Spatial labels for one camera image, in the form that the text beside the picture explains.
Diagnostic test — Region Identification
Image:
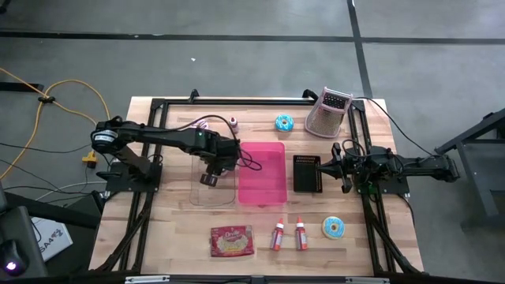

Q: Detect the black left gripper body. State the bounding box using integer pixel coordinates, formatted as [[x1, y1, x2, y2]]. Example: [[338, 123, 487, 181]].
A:
[[200, 151, 240, 188]]

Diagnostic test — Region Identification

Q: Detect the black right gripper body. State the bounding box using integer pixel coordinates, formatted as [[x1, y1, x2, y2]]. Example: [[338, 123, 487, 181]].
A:
[[331, 142, 358, 195]]

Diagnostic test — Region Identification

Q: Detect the blue frosted tan donut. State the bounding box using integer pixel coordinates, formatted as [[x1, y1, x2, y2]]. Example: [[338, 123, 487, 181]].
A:
[[321, 215, 346, 241]]

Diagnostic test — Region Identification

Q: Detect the red food colouring bottle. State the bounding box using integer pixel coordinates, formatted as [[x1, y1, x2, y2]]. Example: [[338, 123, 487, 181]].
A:
[[270, 219, 285, 252], [294, 216, 309, 252]]

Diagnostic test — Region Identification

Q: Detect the red popcorn packet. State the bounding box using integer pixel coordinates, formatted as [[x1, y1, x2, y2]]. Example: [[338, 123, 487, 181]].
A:
[[210, 225, 256, 259]]

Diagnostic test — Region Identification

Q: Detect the black slotted plastic basket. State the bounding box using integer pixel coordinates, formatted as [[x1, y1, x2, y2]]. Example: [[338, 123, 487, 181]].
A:
[[292, 154, 324, 194]]

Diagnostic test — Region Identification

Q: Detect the clear plastic storage bin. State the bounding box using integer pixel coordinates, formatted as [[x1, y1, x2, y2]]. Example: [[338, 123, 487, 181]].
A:
[[189, 153, 237, 207]]

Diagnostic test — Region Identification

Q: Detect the pink translucent plastic bin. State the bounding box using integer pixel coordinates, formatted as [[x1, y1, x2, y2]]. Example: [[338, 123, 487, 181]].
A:
[[238, 141, 289, 206]]

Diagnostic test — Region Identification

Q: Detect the teal frosted toy donut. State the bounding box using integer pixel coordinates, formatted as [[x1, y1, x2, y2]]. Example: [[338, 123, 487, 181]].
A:
[[275, 114, 295, 133]]

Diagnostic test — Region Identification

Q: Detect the yellow power plug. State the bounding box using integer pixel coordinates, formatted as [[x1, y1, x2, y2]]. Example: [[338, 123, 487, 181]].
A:
[[81, 148, 99, 169]]

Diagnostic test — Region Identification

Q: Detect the dark grey metal cart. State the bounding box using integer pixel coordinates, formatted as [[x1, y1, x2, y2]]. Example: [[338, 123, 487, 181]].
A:
[[433, 106, 505, 222]]

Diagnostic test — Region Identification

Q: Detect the white cardboard box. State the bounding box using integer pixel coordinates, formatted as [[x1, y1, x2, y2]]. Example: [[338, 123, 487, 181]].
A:
[[30, 215, 74, 262]]

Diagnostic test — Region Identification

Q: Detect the black mouse pad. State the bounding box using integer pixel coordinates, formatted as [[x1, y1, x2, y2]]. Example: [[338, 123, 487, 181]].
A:
[[0, 204, 47, 279]]

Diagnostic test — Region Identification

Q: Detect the black computer mouse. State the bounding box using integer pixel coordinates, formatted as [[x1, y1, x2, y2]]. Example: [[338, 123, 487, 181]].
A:
[[0, 239, 28, 277]]

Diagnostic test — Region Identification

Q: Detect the metal box grater pink handle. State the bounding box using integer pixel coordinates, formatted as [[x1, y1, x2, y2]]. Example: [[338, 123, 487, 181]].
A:
[[304, 86, 354, 139]]

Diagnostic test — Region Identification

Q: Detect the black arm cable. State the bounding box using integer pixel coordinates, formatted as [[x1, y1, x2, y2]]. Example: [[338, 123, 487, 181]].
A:
[[173, 114, 264, 173]]

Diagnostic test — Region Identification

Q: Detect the long black cable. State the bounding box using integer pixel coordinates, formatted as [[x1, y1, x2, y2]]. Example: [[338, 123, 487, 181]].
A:
[[352, 95, 436, 157]]

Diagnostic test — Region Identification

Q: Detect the black metal table frame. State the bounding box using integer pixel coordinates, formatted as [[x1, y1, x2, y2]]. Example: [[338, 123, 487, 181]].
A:
[[94, 89, 425, 277]]

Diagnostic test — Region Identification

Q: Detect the silver metal bracket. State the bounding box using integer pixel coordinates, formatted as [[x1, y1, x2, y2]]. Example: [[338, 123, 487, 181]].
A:
[[125, 275, 170, 284], [346, 277, 390, 284]]

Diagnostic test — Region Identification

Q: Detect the white floor cable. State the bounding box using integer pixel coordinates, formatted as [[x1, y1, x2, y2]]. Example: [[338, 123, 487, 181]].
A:
[[36, 180, 108, 201]]

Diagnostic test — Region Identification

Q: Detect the yellow floor cable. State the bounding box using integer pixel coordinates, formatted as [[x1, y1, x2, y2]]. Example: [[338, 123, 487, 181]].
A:
[[0, 66, 112, 181]]

